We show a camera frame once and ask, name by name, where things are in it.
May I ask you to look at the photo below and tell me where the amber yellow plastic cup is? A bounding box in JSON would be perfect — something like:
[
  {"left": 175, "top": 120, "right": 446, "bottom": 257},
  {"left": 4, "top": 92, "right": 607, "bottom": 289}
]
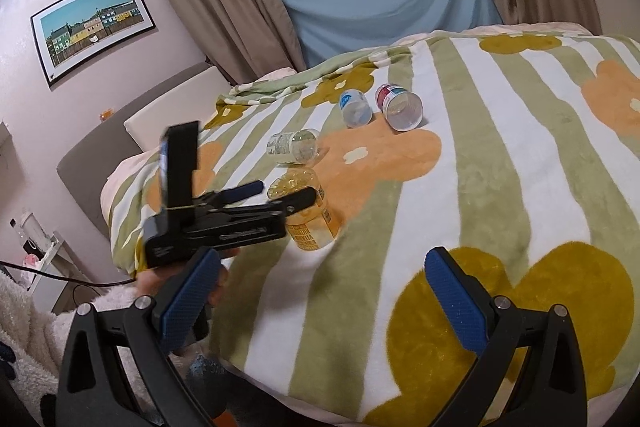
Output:
[{"left": 267, "top": 167, "right": 341, "bottom": 251}]

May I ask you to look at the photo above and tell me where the clear labelled plastic cup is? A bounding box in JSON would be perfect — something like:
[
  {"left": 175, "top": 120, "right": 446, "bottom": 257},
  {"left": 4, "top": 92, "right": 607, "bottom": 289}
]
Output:
[{"left": 266, "top": 129, "right": 319, "bottom": 165}]

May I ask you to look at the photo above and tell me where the blue label clear cup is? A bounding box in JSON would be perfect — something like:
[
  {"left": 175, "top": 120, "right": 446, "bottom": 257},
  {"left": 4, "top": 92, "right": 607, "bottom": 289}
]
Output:
[{"left": 338, "top": 89, "right": 373, "bottom": 129}]

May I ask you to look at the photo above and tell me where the person's left hand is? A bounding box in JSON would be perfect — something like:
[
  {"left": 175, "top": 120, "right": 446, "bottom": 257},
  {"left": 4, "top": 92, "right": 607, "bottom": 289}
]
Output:
[{"left": 134, "top": 247, "right": 241, "bottom": 308}]

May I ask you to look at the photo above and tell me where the white fluffy sleeve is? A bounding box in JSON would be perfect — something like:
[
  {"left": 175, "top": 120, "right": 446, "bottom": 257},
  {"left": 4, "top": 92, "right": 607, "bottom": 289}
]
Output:
[{"left": 0, "top": 271, "right": 147, "bottom": 427}]

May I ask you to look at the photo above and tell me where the white cushion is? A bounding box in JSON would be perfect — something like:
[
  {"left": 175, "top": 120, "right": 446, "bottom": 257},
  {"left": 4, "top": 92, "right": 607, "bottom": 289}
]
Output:
[{"left": 124, "top": 66, "right": 231, "bottom": 152}]

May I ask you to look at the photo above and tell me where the white side shelf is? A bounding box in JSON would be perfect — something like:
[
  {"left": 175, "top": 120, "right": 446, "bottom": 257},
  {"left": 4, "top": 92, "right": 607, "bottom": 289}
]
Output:
[{"left": 10, "top": 210, "right": 86, "bottom": 314}]

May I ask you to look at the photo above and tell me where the grey headboard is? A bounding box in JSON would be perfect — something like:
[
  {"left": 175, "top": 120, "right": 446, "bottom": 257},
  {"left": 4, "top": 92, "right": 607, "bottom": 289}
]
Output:
[{"left": 56, "top": 62, "right": 210, "bottom": 239}]

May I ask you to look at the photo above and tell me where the framed town picture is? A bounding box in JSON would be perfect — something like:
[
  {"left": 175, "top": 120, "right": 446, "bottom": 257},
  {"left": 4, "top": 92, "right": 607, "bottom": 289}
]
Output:
[{"left": 30, "top": 0, "right": 155, "bottom": 87}]

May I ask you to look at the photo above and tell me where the floral striped blanket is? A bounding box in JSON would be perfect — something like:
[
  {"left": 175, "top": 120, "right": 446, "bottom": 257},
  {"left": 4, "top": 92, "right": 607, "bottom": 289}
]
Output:
[{"left": 108, "top": 31, "right": 640, "bottom": 427}]

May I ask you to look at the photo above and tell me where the black cable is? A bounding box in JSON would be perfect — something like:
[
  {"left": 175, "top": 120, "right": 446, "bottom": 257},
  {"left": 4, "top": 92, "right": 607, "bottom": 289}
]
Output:
[{"left": 0, "top": 259, "right": 138, "bottom": 287}]

